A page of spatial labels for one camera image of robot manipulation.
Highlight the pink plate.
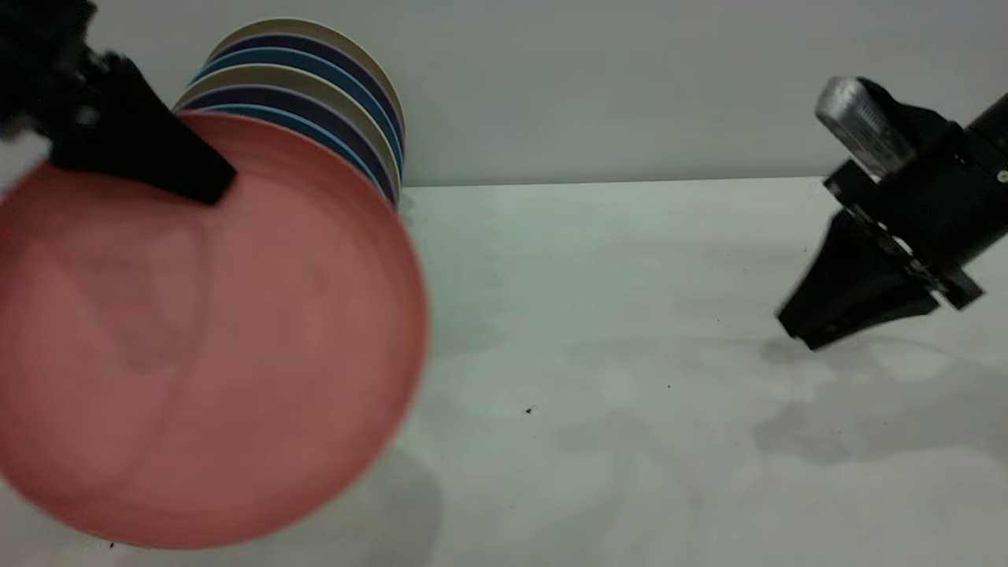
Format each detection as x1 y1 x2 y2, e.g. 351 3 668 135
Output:
0 110 430 550

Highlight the beige plate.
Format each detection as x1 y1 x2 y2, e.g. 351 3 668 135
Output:
173 65 402 198
206 19 407 135

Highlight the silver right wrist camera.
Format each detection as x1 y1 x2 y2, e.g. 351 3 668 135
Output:
815 76 918 180

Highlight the dark purple plate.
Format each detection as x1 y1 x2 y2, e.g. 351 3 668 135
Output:
209 34 406 150
180 85 399 207

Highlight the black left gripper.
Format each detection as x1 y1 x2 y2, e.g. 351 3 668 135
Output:
0 0 237 206

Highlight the blue plate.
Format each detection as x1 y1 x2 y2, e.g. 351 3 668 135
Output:
193 49 405 170
201 104 379 188

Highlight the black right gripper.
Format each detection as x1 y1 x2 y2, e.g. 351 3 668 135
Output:
776 124 1008 351

